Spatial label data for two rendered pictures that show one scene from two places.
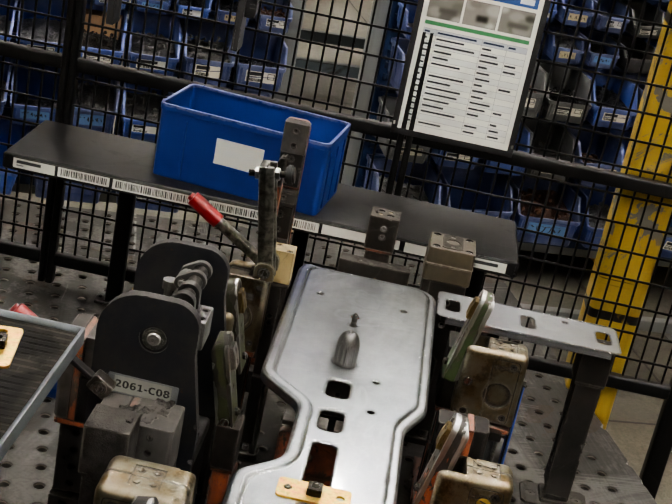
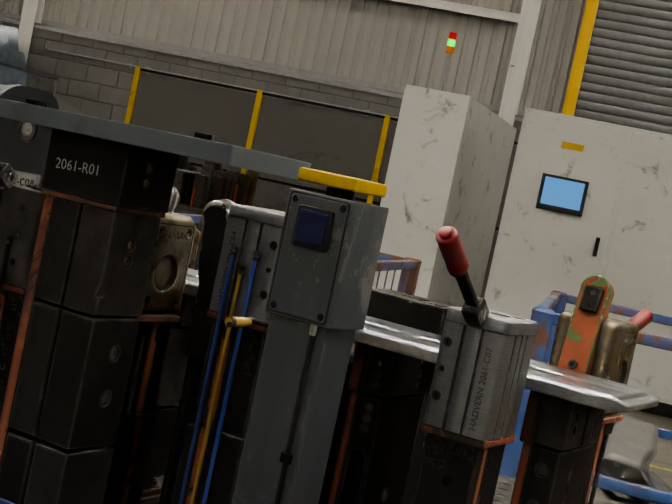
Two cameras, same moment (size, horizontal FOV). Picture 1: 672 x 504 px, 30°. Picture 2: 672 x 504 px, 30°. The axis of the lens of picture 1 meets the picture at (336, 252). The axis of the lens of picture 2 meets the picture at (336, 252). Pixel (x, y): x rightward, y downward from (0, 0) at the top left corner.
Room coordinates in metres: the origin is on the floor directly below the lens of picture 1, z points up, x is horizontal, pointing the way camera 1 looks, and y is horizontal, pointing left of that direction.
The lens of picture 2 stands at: (0.21, 1.31, 1.15)
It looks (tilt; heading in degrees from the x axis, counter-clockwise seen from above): 3 degrees down; 297
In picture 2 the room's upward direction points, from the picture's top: 12 degrees clockwise
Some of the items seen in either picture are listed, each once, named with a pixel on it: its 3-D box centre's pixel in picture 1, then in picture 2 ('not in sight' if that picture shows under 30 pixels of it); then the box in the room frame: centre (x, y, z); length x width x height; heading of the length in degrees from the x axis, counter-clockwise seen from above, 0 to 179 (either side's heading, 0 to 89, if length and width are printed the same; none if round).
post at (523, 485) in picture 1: (574, 423); not in sight; (1.81, -0.43, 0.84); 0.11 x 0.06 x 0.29; 88
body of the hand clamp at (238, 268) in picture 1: (229, 375); not in sight; (1.67, 0.12, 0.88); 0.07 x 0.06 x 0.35; 88
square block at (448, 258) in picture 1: (430, 339); not in sight; (1.93, -0.19, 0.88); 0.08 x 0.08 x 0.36; 88
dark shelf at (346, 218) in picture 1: (268, 195); not in sight; (2.11, 0.14, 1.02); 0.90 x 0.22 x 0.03; 88
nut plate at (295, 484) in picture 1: (314, 490); not in sight; (1.20, -0.03, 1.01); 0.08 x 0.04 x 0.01; 88
